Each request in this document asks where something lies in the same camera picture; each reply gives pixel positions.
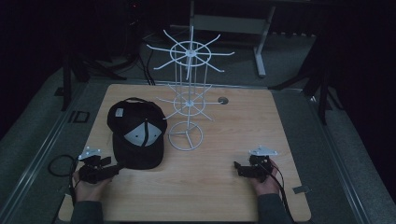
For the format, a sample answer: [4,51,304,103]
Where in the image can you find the grey metal desk frame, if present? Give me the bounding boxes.
[188,0,277,79]

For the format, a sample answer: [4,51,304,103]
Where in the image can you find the white wire display rack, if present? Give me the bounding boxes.
[146,25,236,152]

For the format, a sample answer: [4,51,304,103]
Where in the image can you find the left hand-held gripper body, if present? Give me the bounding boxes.
[77,146,108,185]

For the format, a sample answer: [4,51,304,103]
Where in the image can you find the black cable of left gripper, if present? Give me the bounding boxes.
[47,154,78,207]

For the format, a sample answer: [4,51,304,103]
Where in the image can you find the person's left hand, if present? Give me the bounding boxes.
[71,170,114,203]

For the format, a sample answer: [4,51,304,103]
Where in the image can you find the person's right hand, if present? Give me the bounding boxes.
[248,158,282,197]

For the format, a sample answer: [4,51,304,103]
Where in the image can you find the black and grey baseball cap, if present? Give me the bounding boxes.
[106,96,169,171]

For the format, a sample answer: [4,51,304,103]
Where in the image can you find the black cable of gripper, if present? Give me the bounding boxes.
[47,154,78,207]
[260,162,297,224]

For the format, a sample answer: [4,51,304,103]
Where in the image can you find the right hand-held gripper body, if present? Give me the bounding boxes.
[247,146,278,183]

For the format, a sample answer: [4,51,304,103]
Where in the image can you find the grey tape strip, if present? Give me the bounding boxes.
[291,185,312,195]

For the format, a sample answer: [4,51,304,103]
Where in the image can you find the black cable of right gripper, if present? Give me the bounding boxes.
[260,162,297,224]

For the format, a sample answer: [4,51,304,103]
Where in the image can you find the black tripod stand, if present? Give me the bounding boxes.
[60,53,128,112]
[268,43,345,126]

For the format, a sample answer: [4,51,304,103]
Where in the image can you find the black floor cables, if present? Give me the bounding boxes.
[135,31,157,87]

